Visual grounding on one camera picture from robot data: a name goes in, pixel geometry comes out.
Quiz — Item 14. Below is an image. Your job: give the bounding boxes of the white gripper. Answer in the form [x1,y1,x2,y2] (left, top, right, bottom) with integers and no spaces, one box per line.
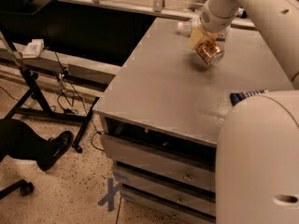
[188,3,239,49]

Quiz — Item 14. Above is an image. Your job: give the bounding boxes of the orange soda can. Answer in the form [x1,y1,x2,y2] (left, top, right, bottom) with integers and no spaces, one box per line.
[196,39,224,65]

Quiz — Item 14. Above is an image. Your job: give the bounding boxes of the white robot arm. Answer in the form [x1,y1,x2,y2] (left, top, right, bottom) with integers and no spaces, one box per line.
[189,0,299,224]

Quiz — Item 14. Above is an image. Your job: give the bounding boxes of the clear plastic water bottle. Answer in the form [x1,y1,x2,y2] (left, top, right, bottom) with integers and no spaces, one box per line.
[177,19,230,41]

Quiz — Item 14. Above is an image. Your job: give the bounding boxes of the blue snack packet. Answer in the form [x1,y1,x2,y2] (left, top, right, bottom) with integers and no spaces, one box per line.
[230,89,269,106]

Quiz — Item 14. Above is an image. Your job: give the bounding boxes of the grey drawer cabinet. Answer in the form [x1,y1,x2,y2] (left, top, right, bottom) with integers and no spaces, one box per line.
[96,19,298,224]

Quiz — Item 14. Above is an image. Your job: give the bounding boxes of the small white box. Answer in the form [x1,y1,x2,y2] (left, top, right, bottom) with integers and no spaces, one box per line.
[22,39,44,59]

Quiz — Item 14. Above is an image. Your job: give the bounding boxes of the blue tape cross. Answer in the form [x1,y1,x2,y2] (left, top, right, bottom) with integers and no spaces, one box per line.
[97,172,129,212]

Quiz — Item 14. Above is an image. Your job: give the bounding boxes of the black shoe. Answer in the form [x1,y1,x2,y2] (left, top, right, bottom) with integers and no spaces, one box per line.
[36,131,74,171]

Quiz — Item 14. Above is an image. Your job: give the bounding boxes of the black trouser leg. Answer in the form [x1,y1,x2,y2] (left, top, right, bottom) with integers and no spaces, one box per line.
[0,119,48,161]

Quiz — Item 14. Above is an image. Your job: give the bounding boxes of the office chair base wheel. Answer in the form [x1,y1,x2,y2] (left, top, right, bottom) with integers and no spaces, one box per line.
[0,179,34,200]

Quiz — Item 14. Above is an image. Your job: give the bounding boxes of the black floor cables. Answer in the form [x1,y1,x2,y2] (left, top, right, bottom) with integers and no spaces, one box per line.
[54,51,106,152]

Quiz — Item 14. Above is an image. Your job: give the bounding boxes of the black stand frame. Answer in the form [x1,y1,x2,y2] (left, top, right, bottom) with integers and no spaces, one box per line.
[0,25,99,153]

